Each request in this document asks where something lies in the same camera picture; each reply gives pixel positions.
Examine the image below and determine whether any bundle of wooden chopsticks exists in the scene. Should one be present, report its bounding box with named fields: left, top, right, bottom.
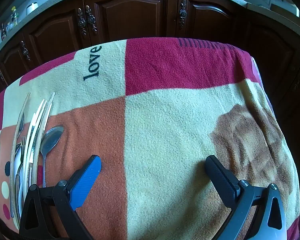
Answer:
left=25, top=92, right=56, bottom=188

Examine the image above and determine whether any white jar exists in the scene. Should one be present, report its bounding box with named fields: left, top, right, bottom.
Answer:
left=26, top=2, right=38, bottom=16

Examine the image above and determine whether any dark bottle with yellow cap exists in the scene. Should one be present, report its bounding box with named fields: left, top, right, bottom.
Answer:
left=10, top=6, right=18, bottom=28

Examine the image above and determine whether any steel fork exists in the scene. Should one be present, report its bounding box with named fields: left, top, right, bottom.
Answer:
left=15, top=135, right=27, bottom=198

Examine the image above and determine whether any dark wooden base cabinet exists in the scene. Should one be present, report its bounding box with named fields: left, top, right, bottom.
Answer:
left=0, top=0, right=300, bottom=160

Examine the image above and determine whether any steel spoon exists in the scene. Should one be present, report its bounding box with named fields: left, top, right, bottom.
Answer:
left=17, top=115, right=25, bottom=134
left=39, top=126, right=65, bottom=188

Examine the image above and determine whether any long single chopstick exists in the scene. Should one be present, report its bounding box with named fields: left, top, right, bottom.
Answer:
left=10, top=92, right=31, bottom=218

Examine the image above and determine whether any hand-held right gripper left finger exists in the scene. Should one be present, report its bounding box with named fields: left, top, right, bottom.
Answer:
left=18, top=155, right=102, bottom=240

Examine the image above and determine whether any patchwork fleece blanket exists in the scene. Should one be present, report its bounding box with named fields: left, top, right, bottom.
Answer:
left=0, top=37, right=300, bottom=240

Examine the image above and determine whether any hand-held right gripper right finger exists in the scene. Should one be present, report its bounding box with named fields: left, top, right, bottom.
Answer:
left=205, top=155, right=288, bottom=240

